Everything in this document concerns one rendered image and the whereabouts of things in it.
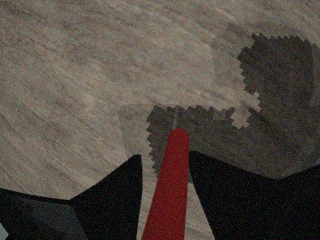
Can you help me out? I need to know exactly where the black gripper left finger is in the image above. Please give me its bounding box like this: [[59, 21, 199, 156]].
[[0, 155, 143, 240]]

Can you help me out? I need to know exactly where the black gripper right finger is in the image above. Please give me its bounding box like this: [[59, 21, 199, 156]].
[[188, 151, 320, 240]]

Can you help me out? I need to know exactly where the red peg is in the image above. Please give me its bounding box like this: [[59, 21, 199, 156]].
[[141, 129, 189, 240]]

